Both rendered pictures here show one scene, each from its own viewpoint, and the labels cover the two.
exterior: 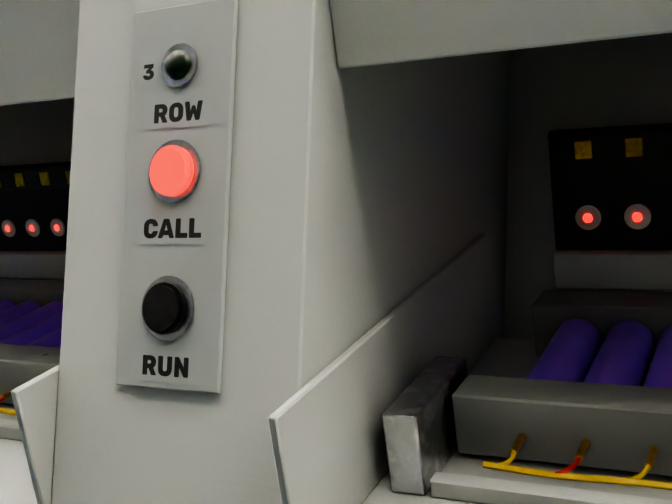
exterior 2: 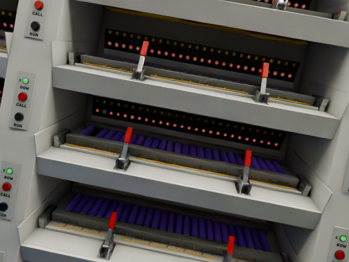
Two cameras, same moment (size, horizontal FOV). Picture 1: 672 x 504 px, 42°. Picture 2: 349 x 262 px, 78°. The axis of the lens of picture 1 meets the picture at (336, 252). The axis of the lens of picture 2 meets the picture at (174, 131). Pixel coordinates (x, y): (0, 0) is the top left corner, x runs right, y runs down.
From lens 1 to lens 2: 58 cm
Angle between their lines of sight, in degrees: 26
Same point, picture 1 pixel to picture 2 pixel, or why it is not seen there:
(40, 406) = (329, 194)
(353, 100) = not seen: outside the picture
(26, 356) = (271, 173)
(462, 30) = not seen: outside the picture
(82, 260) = (335, 170)
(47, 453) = (326, 201)
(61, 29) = (330, 127)
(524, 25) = not seen: outside the picture
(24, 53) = (319, 128)
